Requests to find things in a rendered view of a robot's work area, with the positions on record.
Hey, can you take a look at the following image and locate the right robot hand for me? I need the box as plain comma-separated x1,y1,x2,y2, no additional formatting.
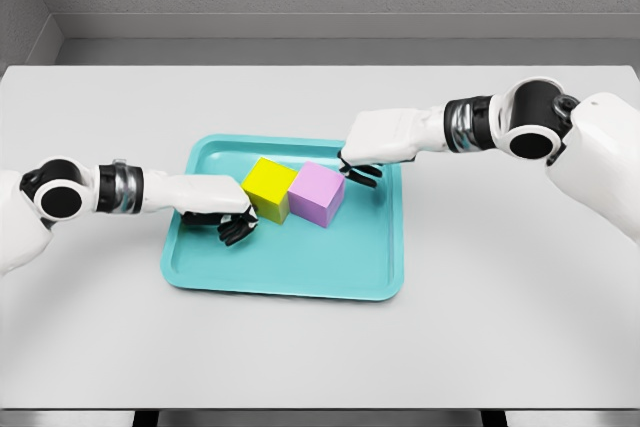
337,107,422,189

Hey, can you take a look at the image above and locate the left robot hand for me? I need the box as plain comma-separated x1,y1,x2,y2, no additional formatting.
175,174,260,247

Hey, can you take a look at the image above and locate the yellow cube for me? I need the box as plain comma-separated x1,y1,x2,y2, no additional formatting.
240,156,300,225

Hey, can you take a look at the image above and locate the pink cube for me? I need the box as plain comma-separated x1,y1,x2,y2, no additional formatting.
287,160,346,229

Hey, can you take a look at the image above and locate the teal tray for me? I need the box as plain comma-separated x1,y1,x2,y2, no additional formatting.
159,133,405,303

